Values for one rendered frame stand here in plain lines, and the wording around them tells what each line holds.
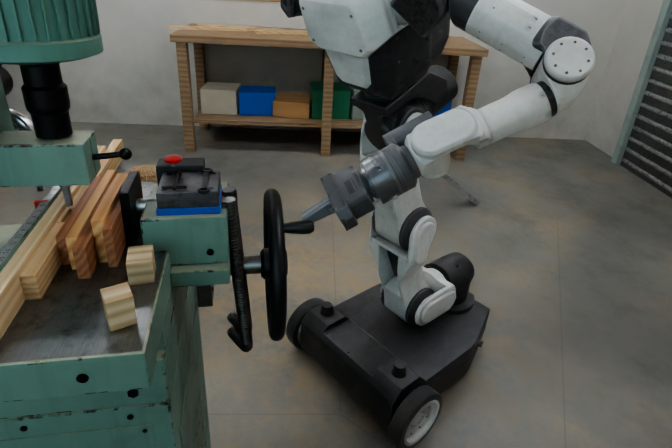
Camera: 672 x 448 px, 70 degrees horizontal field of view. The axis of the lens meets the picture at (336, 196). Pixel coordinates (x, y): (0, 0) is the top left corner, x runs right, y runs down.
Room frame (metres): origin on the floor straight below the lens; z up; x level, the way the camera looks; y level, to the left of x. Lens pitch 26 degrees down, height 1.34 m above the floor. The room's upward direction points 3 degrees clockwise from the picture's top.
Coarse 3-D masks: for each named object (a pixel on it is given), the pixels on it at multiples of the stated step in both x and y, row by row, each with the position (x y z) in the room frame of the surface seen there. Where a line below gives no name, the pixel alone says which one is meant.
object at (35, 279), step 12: (120, 144) 1.03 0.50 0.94; (108, 168) 0.91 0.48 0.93; (60, 216) 0.68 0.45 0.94; (48, 240) 0.61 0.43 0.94; (36, 252) 0.57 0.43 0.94; (48, 252) 0.58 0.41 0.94; (36, 264) 0.55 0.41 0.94; (48, 264) 0.56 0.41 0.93; (60, 264) 0.60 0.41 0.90; (24, 276) 0.52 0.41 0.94; (36, 276) 0.52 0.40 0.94; (48, 276) 0.56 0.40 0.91; (24, 288) 0.52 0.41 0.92; (36, 288) 0.52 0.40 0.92
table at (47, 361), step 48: (144, 192) 0.86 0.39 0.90; (48, 288) 0.54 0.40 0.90; (96, 288) 0.55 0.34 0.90; (144, 288) 0.56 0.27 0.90; (48, 336) 0.45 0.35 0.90; (96, 336) 0.46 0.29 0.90; (144, 336) 0.46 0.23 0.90; (0, 384) 0.40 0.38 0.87; (48, 384) 0.41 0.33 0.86; (96, 384) 0.42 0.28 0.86; (144, 384) 0.43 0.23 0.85
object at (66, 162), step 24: (0, 144) 0.66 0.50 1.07; (24, 144) 0.67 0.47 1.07; (48, 144) 0.67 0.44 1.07; (72, 144) 0.68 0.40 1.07; (96, 144) 0.74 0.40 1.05; (0, 168) 0.66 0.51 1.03; (24, 168) 0.66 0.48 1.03; (48, 168) 0.67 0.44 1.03; (72, 168) 0.68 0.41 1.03; (96, 168) 0.72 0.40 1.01
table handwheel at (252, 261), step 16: (272, 192) 0.79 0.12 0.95; (272, 208) 0.74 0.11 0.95; (272, 224) 0.70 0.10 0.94; (272, 240) 0.68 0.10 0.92; (256, 256) 0.77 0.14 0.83; (272, 256) 0.66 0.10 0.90; (256, 272) 0.75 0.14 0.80; (272, 272) 0.65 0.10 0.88; (272, 288) 0.64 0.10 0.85; (272, 304) 0.64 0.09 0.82; (272, 320) 0.64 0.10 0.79; (272, 336) 0.66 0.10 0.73
